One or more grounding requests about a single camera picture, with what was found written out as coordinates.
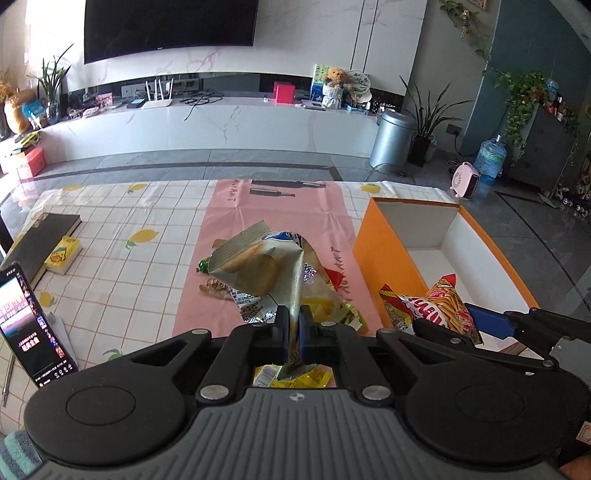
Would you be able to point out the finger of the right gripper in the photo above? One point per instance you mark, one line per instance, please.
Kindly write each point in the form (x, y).
(491, 322)

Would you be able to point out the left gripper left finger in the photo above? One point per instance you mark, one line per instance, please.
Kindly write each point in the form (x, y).
(280, 335)

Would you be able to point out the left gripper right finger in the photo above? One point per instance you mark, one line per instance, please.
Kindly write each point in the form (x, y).
(307, 332)

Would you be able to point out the yellow snack packet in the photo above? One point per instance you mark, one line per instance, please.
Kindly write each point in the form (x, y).
(343, 361)

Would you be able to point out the red striped snack bag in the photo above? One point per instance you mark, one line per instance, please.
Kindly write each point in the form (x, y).
(441, 305)

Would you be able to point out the beige bread snack bag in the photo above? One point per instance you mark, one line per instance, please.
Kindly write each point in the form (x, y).
(264, 272)

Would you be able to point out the gold candy bag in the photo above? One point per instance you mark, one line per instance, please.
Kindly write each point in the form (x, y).
(215, 288)

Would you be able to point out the green snack packet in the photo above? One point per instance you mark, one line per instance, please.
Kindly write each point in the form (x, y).
(203, 265)

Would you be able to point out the orange cardboard box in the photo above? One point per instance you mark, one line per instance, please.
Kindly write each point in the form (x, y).
(410, 244)

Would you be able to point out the pink restaurant table mat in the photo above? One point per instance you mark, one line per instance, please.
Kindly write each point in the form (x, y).
(328, 217)

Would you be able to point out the pink small heater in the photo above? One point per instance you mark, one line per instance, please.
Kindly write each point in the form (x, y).
(465, 181)

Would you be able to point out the blue water jug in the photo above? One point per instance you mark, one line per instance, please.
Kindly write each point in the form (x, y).
(490, 159)

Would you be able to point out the dark grey cabinet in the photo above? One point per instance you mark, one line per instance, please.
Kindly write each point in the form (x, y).
(544, 156)

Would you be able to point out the floor potted plant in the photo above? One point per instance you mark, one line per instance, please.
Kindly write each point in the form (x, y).
(428, 114)

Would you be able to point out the silver trash can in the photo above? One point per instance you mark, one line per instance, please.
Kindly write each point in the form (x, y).
(393, 141)

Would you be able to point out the white marble tv cabinet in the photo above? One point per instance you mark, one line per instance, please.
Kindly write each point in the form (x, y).
(237, 123)

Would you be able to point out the yellow tissue pack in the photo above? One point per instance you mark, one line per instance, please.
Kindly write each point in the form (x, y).
(63, 255)

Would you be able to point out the hanging green ivy plant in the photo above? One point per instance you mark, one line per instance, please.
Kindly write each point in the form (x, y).
(525, 91)

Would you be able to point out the red box on cabinet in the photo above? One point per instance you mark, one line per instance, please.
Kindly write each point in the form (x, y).
(284, 92)

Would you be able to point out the teddy bear in bag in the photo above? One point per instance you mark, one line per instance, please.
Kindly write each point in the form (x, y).
(335, 85)

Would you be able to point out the smartphone on stand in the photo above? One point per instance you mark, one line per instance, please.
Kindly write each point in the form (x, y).
(28, 332)

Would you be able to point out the white wifi router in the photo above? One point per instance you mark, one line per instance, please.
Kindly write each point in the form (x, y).
(157, 94)

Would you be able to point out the black book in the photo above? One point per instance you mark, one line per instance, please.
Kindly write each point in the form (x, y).
(38, 242)

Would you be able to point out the silver pen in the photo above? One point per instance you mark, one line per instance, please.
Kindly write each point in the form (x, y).
(7, 380)

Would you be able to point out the red box on shelf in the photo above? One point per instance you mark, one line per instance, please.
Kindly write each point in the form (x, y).
(30, 163)

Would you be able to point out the left potted green plant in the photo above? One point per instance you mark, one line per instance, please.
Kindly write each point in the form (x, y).
(50, 80)

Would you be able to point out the large black television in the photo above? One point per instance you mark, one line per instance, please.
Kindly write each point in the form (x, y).
(123, 27)

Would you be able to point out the dried flower vase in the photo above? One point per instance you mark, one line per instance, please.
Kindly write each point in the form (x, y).
(13, 100)

